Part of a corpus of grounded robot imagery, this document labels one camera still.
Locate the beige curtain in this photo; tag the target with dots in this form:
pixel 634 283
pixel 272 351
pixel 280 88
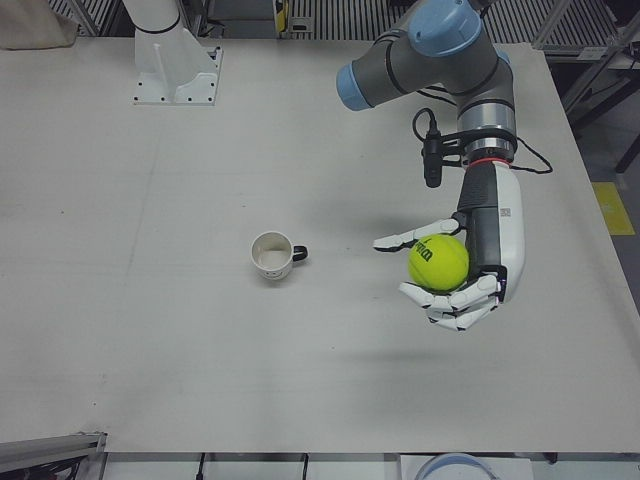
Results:
pixel 30 22

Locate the aluminium frame rack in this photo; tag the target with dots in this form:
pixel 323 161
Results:
pixel 585 25

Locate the aluminium frame upright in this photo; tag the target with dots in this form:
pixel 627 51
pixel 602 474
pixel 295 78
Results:
pixel 100 15

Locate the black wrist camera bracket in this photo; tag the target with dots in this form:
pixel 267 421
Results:
pixel 490 134

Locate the yellow tennis ball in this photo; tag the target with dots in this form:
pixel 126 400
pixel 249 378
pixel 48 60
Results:
pixel 439 262

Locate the aluminium profile beam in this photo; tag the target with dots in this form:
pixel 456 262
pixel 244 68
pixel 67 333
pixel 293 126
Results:
pixel 50 445

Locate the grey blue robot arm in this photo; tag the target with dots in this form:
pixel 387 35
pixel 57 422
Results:
pixel 395 65

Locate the white grey robot hand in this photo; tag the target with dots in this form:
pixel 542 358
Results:
pixel 505 240

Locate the white metal pedestal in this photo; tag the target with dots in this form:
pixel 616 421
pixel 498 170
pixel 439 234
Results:
pixel 165 65

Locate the blue rimmed round container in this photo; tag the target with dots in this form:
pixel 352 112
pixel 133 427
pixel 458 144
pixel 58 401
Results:
pixel 425 467

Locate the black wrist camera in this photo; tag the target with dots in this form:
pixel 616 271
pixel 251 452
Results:
pixel 432 160

